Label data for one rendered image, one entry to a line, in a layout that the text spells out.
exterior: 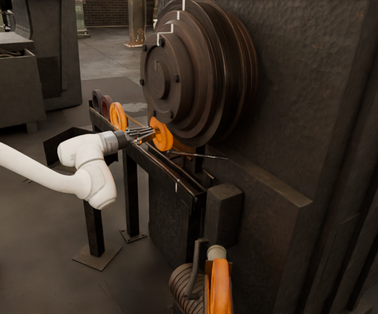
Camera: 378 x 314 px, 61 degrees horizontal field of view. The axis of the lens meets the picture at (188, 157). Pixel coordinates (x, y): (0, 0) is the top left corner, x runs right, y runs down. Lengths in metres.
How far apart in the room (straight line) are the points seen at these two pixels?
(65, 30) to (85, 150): 2.80
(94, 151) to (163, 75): 0.40
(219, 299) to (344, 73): 0.59
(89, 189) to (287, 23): 0.78
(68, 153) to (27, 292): 0.91
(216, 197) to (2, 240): 1.52
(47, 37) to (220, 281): 3.40
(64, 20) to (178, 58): 3.02
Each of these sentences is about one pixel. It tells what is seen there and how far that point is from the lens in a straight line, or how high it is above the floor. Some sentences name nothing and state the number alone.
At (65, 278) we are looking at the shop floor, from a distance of 1.92.
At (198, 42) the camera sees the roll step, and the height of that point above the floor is 1.25.
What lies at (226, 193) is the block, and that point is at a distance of 1.05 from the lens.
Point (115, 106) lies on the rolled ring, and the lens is 1.80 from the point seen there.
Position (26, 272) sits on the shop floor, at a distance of 2.01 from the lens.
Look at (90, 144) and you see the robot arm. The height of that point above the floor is 0.86.
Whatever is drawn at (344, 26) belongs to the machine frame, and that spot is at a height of 1.32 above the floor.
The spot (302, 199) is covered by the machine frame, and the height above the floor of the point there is 0.87.
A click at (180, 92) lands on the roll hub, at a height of 1.11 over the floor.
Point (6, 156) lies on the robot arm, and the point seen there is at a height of 0.92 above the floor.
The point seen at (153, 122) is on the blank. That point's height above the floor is 0.87.
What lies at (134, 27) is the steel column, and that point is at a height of 0.41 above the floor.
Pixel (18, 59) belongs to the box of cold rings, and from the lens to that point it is 3.35.
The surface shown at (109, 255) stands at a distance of 1.97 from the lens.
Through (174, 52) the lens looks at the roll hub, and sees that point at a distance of 0.95.
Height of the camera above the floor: 1.39
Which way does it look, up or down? 28 degrees down
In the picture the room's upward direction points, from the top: 3 degrees clockwise
